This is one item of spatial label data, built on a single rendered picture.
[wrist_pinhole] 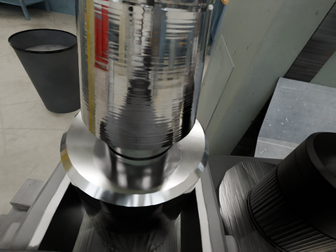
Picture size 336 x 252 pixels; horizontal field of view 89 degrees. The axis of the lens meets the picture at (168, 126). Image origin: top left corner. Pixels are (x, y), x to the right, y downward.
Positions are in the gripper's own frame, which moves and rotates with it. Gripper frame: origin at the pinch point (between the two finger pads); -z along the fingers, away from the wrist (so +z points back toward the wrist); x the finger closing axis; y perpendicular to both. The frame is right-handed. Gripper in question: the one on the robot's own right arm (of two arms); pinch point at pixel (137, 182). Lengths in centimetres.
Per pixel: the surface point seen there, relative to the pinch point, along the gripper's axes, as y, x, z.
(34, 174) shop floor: 116, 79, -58
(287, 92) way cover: 10.2, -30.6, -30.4
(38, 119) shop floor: 116, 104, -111
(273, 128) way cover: 18.1, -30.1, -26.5
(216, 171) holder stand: 5.0, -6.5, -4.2
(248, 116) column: 20.2, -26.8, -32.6
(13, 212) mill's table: 25.2, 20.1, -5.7
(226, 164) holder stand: 5.0, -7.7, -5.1
